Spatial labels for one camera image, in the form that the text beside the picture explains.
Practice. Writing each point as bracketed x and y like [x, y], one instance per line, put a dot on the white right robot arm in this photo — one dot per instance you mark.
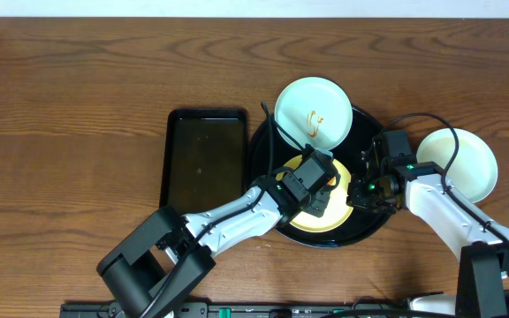
[480, 244]

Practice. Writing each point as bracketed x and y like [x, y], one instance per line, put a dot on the mint green plate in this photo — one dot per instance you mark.
[314, 111]
[474, 170]

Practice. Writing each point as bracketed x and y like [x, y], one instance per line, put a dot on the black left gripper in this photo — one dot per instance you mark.
[322, 200]

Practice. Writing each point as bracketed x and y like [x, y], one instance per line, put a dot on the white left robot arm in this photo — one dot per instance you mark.
[152, 271]

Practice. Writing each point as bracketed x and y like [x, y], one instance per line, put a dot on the yellow plate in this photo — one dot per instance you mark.
[336, 211]

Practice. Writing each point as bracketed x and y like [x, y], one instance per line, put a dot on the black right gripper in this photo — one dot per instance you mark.
[361, 197]

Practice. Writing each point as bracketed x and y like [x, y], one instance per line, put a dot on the rectangular black water tray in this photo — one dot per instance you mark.
[204, 163]

